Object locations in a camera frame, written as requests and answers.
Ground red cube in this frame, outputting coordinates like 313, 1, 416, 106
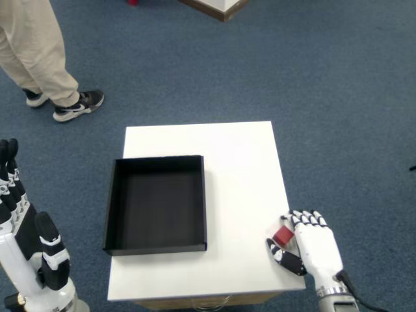
272, 226, 295, 246

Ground white top wooden table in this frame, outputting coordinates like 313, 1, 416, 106
107, 121, 307, 308

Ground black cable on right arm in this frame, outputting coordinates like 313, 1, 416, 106
334, 270, 387, 312

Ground black open box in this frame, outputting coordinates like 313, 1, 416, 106
103, 155, 209, 257

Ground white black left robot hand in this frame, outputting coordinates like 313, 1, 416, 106
0, 138, 77, 306

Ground beige trousers of person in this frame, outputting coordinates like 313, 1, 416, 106
0, 0, 81, 108

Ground white cabinet with wooden base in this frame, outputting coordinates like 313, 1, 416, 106
177, 0, 251, 23

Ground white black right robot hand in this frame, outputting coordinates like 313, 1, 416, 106
266, 210, 349, 296

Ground black white sneaker with swoosh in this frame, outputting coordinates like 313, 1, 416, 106
53, 90, 105, 123

